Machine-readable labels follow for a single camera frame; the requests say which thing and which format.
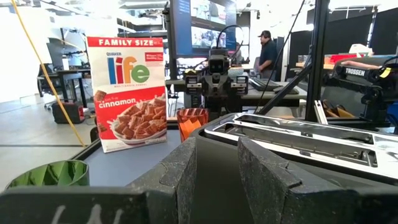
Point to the Life cinnamon cereal box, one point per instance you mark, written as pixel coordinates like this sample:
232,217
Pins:
130,93

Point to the black side table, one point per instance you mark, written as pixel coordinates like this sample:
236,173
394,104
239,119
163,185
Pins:
71,73

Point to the orange faceted plastic cup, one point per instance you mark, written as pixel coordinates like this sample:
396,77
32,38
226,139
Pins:
191,123

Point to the black metal frame post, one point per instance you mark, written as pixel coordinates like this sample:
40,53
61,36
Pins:
317,62

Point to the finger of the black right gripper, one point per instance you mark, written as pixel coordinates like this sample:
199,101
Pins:
216,85
226,85

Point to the green faceted plastic cup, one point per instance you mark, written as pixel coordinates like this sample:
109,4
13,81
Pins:
49,174

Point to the black and red box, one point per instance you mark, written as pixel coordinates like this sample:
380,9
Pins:
66,112

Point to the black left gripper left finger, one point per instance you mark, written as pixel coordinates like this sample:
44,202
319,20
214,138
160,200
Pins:
93,205

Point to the black toaster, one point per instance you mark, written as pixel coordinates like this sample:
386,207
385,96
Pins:
217,186

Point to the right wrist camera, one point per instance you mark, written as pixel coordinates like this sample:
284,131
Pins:
217,65

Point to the person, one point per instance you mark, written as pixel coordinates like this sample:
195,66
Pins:
269,56

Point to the large blue screen monitor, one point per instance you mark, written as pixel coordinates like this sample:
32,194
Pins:
202,25

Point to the grey office desk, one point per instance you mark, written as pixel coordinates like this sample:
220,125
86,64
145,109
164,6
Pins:
280,96

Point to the black keyboard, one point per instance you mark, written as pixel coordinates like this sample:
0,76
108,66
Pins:
264,84

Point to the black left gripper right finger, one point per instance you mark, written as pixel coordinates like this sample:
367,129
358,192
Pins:
280,202

